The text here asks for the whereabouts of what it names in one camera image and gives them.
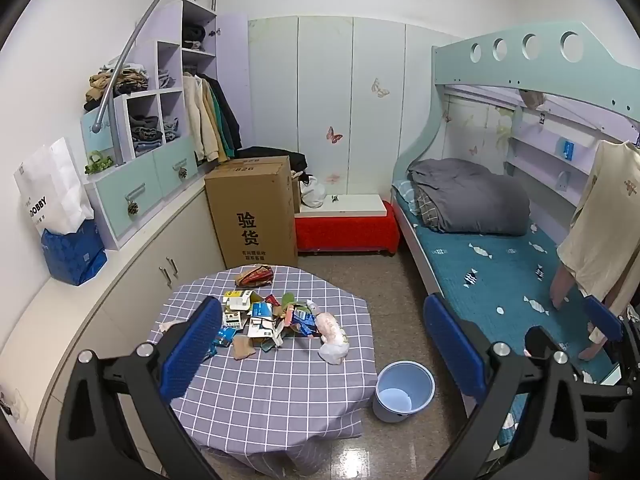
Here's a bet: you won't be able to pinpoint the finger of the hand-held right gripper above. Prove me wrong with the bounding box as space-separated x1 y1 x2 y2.
584 294 633 362
523 325 571 361

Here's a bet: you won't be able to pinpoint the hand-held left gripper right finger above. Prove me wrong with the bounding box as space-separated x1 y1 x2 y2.
424 292 591 480

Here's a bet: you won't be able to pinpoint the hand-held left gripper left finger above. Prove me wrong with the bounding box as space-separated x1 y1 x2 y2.
56 296 224 480

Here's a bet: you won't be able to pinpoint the blue plastic bucket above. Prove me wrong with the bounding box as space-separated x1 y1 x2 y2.
372 360 435 423

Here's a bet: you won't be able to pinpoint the pile of wrappers and cartons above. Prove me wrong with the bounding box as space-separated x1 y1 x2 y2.
210 285 326 361

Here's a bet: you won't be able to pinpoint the red patterned snack bag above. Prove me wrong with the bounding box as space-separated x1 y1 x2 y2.
235 265 275 288

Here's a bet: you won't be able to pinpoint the pink white plastic bag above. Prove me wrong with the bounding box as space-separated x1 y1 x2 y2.
317 312 349 363

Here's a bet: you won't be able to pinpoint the teal quilted mattress cover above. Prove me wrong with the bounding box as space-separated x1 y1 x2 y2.
392 180 626 451

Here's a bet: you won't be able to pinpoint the low white cabinet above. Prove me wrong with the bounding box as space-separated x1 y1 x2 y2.
0 167 226 461

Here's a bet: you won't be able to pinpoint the grey checked tablecloth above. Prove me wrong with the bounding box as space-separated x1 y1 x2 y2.
147 265 378 478

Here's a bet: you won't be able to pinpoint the plaid pillow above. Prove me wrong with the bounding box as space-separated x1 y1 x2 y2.
400 180 441 233

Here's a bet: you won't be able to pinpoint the brown cardboard box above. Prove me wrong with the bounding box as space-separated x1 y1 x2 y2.
204 156 300 270

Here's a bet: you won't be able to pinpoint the blue bag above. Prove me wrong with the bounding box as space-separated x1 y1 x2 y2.
41 220 108 287

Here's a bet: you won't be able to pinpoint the grey duvet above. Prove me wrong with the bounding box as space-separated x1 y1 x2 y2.
407 158 531 236

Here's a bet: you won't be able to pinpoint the red bench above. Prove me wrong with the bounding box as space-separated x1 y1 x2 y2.
294 201 401 257

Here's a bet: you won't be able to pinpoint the stair storage cabinet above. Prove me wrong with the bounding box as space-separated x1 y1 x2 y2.
80 0 251 251

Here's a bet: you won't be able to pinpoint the white board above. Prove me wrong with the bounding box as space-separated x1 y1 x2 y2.
295 193 383 218

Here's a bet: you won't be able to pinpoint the green plant decoration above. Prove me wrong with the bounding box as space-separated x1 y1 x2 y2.
85 150 115 176

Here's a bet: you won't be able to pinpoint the white paper bag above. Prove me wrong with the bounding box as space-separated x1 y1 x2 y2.
14 137 95 237

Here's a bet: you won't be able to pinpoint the black garment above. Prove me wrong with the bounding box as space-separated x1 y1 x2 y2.
235 146 308 173

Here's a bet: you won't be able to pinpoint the green hanging jacket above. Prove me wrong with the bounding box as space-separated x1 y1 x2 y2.
207 77 236 158

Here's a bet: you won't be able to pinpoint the beige hanging jacket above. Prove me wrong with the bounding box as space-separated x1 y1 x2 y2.
182 74 223 163

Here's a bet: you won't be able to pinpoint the black hanging jacket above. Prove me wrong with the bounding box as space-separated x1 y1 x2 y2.
212 76 243 153

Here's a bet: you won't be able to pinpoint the stack of folded clothes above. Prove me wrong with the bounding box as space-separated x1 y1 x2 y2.
84 62 150 111

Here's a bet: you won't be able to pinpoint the white wardrobe panels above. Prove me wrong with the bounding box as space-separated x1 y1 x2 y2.
247 16 446 201

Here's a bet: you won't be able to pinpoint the grey metal handrail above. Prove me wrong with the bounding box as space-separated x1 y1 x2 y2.
94 0 222 133

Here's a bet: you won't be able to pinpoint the white wall socket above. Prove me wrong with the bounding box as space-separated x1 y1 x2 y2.
0 390 26 418

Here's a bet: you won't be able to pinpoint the teal bunk bed frame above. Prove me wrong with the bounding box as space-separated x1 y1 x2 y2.
390 21 640 453

